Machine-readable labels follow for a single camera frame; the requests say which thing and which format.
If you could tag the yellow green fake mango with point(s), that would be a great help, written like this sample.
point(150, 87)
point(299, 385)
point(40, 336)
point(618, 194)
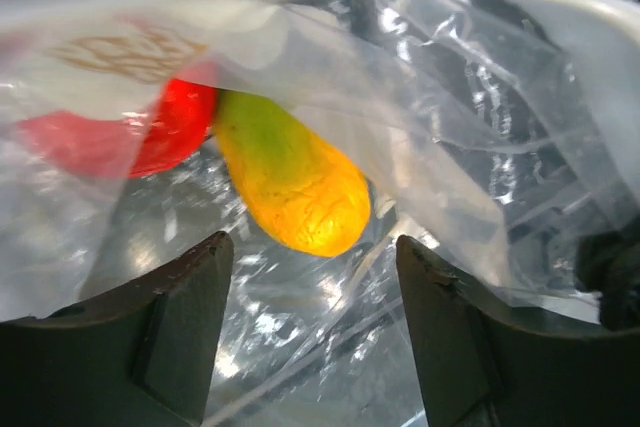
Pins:
point(301, 190)

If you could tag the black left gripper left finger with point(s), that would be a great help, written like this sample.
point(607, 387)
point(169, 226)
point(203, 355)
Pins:
point(141, 354)

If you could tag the red fake apple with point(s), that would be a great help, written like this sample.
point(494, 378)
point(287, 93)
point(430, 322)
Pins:
point(131, 146)

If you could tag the clear polka dot zip bag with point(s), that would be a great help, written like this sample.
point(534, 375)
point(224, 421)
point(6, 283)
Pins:
point(497, 133)

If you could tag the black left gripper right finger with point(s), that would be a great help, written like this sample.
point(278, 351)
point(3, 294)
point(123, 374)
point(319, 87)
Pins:
point(481, 362)

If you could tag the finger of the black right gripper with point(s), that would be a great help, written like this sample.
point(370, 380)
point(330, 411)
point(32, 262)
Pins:
point(608, 263)

